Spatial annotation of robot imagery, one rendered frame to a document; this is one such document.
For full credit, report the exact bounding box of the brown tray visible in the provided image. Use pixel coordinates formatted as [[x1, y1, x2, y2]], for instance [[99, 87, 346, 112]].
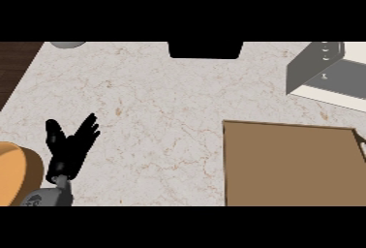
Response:
[[222, 119, 366, 207]]

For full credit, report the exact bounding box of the black appliance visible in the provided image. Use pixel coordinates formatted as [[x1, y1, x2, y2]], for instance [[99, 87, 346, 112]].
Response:
[[167, 42, 245, 60]]

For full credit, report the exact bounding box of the grey round object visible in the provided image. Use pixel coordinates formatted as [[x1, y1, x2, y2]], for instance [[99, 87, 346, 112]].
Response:
[[49, 42, 87, 49]]

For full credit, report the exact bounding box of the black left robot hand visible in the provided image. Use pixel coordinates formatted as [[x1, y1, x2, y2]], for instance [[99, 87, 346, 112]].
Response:
[[45, 112, 102, 183]]

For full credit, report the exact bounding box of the orange round bowl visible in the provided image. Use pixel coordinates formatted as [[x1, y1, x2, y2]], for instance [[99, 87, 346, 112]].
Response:
[[0, 140, 46, 207]]

